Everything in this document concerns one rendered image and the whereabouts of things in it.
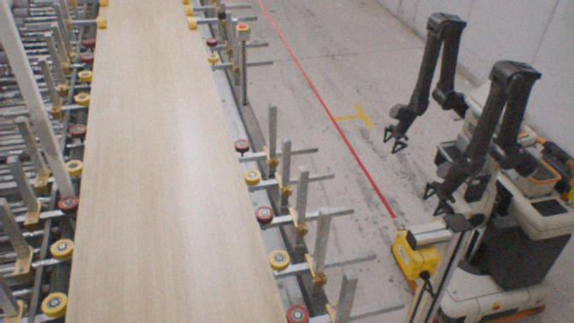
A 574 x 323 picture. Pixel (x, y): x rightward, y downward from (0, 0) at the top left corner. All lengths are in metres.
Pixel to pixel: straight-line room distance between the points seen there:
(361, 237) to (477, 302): 0.86
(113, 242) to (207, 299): 0.47
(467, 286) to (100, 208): 1.88
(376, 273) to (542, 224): 1.04
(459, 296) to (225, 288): 1.37
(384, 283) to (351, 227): 0.47
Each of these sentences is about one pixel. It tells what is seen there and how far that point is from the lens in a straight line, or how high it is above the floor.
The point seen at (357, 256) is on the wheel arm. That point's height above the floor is 0.82.
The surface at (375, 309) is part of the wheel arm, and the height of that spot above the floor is 0.84.
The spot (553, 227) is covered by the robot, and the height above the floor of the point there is 0.78.
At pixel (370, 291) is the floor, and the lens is 2.86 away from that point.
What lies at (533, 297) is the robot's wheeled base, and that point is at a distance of 2.85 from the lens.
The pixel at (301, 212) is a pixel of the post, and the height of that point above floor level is 0.93.
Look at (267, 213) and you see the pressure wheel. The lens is 1.93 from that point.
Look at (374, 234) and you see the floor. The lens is 3.15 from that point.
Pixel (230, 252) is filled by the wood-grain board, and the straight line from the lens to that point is 1.80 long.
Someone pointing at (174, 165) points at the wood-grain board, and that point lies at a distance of 2.21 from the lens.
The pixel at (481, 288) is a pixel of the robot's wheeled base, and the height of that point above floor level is 0.28.
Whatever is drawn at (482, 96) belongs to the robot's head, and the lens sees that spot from 2.07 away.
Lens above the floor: 2.29
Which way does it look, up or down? 39 degrees down
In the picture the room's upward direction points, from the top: 3 degrees clockwise
